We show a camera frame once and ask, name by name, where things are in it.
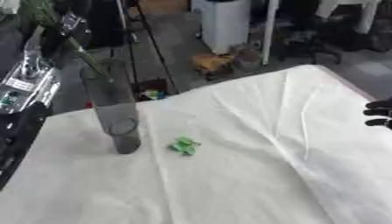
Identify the dark bag with colourful items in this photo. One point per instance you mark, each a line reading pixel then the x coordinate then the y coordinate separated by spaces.
pixel 151 90

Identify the black tripod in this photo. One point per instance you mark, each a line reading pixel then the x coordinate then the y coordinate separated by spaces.
pixel 153 49

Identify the black office chair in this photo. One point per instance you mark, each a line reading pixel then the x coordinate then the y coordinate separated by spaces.
pixel 309 43

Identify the white post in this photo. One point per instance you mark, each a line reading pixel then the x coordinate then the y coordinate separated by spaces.
pixel 270 32

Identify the small green leaf piece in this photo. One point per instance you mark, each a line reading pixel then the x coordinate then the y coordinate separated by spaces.
pixel 184 145

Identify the white cabinet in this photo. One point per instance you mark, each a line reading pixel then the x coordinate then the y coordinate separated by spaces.
pixel 224 23

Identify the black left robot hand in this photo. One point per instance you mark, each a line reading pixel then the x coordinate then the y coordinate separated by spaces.
pixel 56 40

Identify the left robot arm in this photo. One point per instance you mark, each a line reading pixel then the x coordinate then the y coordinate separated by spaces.
pixel 28 84

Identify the tall grey glass vase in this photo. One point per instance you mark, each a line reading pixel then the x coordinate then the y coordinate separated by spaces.
pixel 115 116

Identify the green flower stem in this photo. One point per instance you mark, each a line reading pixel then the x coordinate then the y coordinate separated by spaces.
pixel 84 57

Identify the white table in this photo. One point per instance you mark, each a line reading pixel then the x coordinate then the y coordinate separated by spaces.
pixel 352 11

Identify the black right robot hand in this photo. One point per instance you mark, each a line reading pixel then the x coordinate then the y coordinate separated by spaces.
pixel 380 110

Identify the yellow-brown bag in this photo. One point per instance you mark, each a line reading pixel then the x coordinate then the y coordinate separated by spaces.
pixel 212 64

